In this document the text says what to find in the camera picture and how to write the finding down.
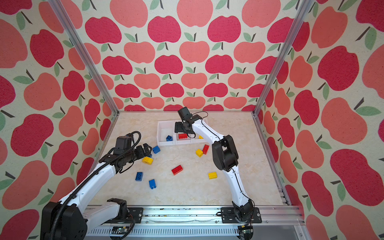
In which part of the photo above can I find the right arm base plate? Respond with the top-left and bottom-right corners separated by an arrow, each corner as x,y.
220,207 -> 262,224

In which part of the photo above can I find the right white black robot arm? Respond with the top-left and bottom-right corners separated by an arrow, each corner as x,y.
175,120 -> 254,223

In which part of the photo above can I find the aluminium front rail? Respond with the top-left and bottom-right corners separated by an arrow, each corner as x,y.
85,205 -> 310,240

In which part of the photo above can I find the blue notched lego brick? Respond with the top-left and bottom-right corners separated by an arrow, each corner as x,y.
149,179 -> 157,190

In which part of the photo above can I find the blue lego cube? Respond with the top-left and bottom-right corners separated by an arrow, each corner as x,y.
153,146 -> 161,154

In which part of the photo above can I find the aluminium corner post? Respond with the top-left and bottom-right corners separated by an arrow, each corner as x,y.
47,0 -> 120,116
253,0 -> 316,116

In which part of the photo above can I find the left aluminium corner post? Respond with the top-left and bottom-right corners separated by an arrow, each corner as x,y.
47,0 -> 120,116

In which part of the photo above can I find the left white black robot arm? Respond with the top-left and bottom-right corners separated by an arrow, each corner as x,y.
40,144 -> 152,240

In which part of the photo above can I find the blue flat lego brick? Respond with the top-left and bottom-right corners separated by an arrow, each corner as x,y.
135,172 -> 143,182

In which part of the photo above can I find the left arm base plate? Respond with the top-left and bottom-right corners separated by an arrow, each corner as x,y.
101,206 -> 144,224

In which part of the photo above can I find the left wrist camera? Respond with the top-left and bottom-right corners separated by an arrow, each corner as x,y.
115,134 -> 134,152

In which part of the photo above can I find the small dark blue lego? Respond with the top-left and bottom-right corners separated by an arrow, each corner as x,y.
166,135 -> 173,142

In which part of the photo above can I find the yellow lego cube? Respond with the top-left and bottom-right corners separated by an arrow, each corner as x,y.
196,149 -> 204,158

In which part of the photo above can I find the right aluminium corner post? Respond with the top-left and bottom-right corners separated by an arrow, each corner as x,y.
253,0 -> 316,116

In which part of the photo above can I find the white three-compartment plastic bin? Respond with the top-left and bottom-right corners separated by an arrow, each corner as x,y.
157,120 -> 208,147

